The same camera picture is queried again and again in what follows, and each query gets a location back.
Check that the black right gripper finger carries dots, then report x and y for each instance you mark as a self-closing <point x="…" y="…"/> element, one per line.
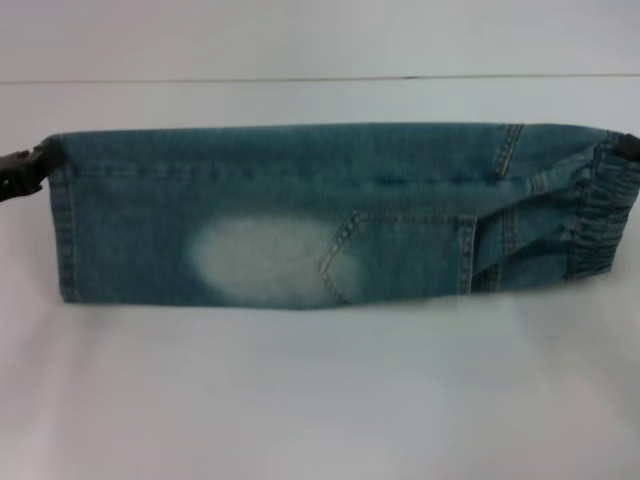
<point x="631" y="147"/>

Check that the blue denim shorts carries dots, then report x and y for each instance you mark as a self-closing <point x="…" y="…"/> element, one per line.
<point x="300" y="200"/>

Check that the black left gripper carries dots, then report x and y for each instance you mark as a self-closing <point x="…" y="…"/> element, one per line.
<point x="20" y="172"/>

